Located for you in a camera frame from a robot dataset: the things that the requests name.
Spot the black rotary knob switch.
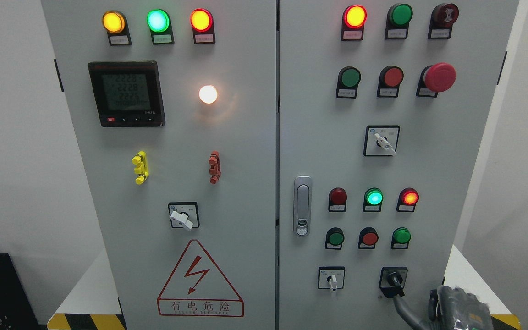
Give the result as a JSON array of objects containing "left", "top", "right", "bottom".
[{"left": 379, "top": 267, "right": 408, "bottom": 299}]

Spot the red terminal connector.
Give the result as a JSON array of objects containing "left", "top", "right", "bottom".
[{"left": 208, "top": 150, "right": 221, "bottom": 184}]

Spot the dark red indicator light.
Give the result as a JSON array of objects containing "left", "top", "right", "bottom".
[{"left": 328, "top": 187, "right": 347, "bottom": 212}]

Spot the white indicator light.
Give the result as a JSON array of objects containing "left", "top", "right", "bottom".
[{"left": 198, "top": 84, "right": 219, "bottom": 105}]

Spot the green push button lower left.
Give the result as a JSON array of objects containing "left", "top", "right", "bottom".
[{"left": 324, "top": 227, "right": 345, "bottom": 249}]

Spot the green push button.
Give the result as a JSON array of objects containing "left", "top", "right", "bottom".
[
  {"left": 384, "top": 3, "right": 413, "bottom": 40},
  {"left": 324, "top": 227, "right": 345, "bottom": 249}
]

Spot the grey left cabinet door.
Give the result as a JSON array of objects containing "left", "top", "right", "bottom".
[{"left": 42, "top": 0, "right": 277, "bottom": 330}]

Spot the grey cabinet door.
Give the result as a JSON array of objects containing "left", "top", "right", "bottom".
[
  {"left": 278, "top": 0, "right": 519, "bottom": 330},
  {"left": 42, "top": 0, "right": 277, "bottom": 330}
]

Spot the green lit indicator middle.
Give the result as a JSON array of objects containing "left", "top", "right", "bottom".
[{"left": 363, "top": 187, "right": 383, "bottom": 212}]

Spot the green push button second row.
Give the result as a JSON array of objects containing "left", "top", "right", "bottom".
[{"left": 335, "top": 66, "right": 361, "bottom": 99}]

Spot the yellow terminal connector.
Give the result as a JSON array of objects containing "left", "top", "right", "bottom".
[{"left": 132, "top": 150, "right": 149, "bottom": 185}]

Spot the red push button lower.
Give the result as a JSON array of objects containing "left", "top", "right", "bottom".
[{"left": 358, "top": 227, "right": 379, "bottom": 249}]

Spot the grey right cabinet door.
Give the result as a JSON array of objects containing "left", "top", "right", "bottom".
[{"left": 278, "top": 0, "right": 519, "bottom": 330}]

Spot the red electric hazard warning sticker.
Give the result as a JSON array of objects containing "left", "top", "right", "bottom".
[{"left": 157, "top": 239, "right": 244, "bottom": 317}]

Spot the red indicator light right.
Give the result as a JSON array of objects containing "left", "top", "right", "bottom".
[{"left": 396, "top": 187, "right": 419, "bottom": 213}]

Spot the black digital power meter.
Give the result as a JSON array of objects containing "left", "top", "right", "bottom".
[{"left": 88, "top": 60, "right": 166, "bottom": 127}]

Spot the green illuminated button lower right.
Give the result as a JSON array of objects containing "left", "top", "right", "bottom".
[{"left": 390, "top": 227, "right": 412, "bottom": 249}]

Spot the red push button second row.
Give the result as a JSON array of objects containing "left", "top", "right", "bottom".
[{"left": 376, "top": 66, "right": 404, "bottom": 98}]

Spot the red indicator light top left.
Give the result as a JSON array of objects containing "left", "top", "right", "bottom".
[{"left": 189, "top": 8, "right": 216, "bottom": 44}]

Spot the red lit indicator top right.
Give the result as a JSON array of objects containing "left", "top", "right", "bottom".
[{"left": 341, "top": 4, "right": 367, "bottom": 41}]

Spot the green indicator light top left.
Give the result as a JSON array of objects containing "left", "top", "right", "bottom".
[{"left": 146, "top": 9, "right": 174, "bottom": 44}]

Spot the red emergency stop mushroom button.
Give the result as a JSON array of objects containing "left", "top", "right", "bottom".
[{"left": 416, "top": 62, "right": 457, "bottom": 98}]

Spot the green push button top right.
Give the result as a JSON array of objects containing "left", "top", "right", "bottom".
[{"left": 384, "top": 3, "right": 413, "bottom": 40}]

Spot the yellow indicator light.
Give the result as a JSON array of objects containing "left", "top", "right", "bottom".
[{"left": 102, "top": 10, "right": 132, "bottom": 46}]

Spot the white platform with hazard stripes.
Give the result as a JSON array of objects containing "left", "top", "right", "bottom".
[{"left": 43, "top": 247, "right": 521, "bottom": 330}]

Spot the dark red buzzer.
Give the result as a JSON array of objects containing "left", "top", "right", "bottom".
[{"left": 428, "top": 3, "right": 459, "bottom": 39}]

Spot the silver door handle lock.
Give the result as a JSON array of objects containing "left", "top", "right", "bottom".
[{"left": 293, "top": 176, "right": 313, "bottom": 237}]

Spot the white selector switch left door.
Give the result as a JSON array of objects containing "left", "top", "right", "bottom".
[{"left": 168, "top": 201, "right": 200, "bottom": 231}]

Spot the white selector switch upper right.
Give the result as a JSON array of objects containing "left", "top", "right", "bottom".
[{"left": 364, "top": 125, "right": 401, "bottom": 157}]

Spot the white selector switch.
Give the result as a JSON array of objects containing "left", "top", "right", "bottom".
[
  {"left": 364, "top": 125, "right": 401, "bottom": 157},
  {"left": 317, "top": 267, "right": 346, "bottom": 291}
]

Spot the white selector switch lower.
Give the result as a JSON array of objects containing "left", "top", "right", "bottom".
[{"left": 317, "top": 267, "right": 346, "bottom": 291}]

